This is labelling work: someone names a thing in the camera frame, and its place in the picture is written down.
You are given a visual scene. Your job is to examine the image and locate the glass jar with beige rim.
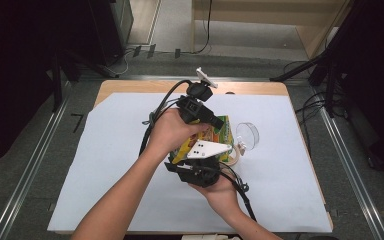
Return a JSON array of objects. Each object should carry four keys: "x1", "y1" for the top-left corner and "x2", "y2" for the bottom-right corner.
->
[{"x1": 224, "y1": 121, "x2": 261, "y2": 168}]

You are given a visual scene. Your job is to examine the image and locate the wooden shelf unit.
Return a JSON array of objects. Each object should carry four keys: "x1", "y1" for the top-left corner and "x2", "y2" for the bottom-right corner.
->
[{"x1": 190, "y1": 0, "x2": 352, "y2": 60}]

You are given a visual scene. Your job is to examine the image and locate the white floor cable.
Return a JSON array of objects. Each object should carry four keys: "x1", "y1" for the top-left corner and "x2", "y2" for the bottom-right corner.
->
[{"x1": 107, "y1": 49, "x2": 130, "y2": 76}]

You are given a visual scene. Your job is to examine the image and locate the black cabinet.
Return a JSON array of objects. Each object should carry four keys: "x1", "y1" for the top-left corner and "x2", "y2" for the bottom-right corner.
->
[{"x1": 88, "y1": 0, "x2": 135, "y2": 67}]

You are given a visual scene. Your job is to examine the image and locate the hanging black cable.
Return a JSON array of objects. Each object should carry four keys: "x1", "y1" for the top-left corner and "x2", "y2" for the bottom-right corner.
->
[{"x1": 193, "y1": 0, "x2": 214, "y2": 56}]

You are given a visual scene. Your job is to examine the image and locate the yellow seasoning pouch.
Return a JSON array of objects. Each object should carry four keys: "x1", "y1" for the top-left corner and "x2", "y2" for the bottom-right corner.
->
[{"x1": 168, "y1": 114, "x2": 236, "y2": 165}]

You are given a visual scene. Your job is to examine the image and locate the white box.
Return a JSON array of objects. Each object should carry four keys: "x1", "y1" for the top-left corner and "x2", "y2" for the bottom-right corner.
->
[{"x1": 181, "y1": 233, "x2": 242, "y2": 240}]

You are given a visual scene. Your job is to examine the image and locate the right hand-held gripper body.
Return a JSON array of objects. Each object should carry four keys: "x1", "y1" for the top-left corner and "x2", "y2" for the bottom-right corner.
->
[{"x1": 175, "y1": 139, "x2": 234, "y2": 188}]

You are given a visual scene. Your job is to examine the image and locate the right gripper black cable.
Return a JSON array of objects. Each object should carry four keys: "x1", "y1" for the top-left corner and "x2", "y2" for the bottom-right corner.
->
[{"x1": 217, "y1": 161, "x2": 258, "y2": 223}]

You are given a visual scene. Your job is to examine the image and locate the person's left hand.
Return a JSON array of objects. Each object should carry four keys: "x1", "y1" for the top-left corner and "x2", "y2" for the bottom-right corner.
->
[{"x1": 145, "y1": 107, "x2": 212, "y2": 158}]

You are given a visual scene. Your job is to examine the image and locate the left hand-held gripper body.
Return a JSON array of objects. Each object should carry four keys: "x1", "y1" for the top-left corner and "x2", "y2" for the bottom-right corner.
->
[{"x1": 175, "y1": 67, "x2": 219, "y2": 126}]

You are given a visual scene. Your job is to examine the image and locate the black floor cables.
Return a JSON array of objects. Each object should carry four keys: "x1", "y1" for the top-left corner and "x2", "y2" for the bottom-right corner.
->
[{"x1": 294, "y1": 91, "x2": 328, "y2": 128}]

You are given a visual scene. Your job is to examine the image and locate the person's right hand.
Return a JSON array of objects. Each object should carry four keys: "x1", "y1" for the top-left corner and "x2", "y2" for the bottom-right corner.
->
[{"x1": 189, "y1": 172, "x2": 242, "y2": 218}]

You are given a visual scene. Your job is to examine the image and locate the black stand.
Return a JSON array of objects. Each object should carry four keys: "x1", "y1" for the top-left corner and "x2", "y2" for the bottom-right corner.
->
[
  {"x1": 50, "y1": 49, "x2": 115, "y2": 112},
  {"x1": 269, "y1": 0, "x2": 349, "y2": 118}
]

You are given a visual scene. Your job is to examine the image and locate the metal floor rail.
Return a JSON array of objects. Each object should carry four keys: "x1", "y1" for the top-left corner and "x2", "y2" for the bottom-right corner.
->
[
  {"x1": 0, "y1": 96, "x2": 70, "y2": 240},
  {"x1": 312, "y1": 85, "x2": 384, "y2": 240}
]

